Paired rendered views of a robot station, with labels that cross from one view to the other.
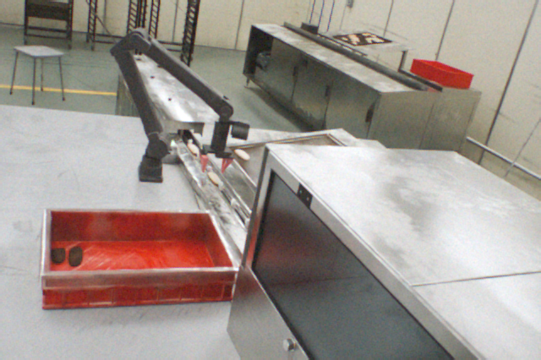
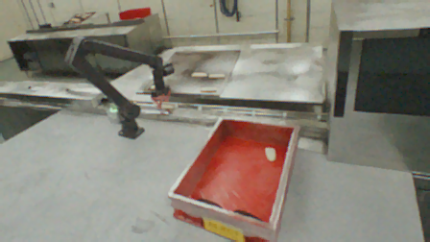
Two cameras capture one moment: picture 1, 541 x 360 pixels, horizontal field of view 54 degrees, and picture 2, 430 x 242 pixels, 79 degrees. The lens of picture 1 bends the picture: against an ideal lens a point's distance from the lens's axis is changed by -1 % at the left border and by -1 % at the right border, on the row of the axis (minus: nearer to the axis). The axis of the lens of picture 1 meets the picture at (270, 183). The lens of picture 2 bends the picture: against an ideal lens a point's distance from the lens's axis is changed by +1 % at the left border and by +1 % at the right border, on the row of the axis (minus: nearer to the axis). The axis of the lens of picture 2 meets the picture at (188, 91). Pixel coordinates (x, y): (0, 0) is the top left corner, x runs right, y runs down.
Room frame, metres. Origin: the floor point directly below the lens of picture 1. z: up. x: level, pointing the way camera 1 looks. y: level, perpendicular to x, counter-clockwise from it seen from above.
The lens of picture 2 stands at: (0.71, 0.81, 1.53)
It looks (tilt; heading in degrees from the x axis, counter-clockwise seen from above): 25 degrees down; 326
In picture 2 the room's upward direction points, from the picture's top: 10 degrees counter-clockwise
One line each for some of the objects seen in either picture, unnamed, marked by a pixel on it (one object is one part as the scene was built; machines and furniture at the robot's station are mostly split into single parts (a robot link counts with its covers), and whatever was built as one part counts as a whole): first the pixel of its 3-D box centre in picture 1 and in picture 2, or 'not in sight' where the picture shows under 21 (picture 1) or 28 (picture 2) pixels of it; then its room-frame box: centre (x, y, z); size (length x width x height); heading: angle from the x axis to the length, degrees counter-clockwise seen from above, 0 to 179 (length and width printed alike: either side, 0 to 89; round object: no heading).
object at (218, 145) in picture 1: (218, 144); (159, 84); (1.86, 0.22, 0.99); 0.10 x 0.07 x 0.07; 118
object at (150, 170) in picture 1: (150, 166); (130, 126); (1.83, 0.45, 0.86); 0.12 x 0.09 x 0.08; 21
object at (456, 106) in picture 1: (425, 121); (141, 39); (5.32, -1.40, 0.44); 0.70 x 0.55 x 0.87; 28
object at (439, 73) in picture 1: (440, 73); (134, 13); (5.32, -1.40, 0.93); 0.51 x 0.36 x 0.13; 32
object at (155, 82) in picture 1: (155, 87); (37, 92); (2.80, 0.72, 0.89); 1.25 x 0.18 x 0.09; 28
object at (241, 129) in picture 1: (234, 121); (161, 66); (1.86, 0.17, 1.08); 0.11 x 0.09 x 0.12; 97
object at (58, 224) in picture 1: (138, 253); (241, 167); (1.21, 0.31, 0.87); 0.49 x 0.34 x 0.10; 114
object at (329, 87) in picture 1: (344, 82); (87, 43); (6.01, -0.57, 0.51); 3.00 x 1.26 x 1.03; 28
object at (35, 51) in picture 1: (38, 74); not in sight; (4.84, 2.36, 0.23); 0.36 x 0.36 x 0.46; 62
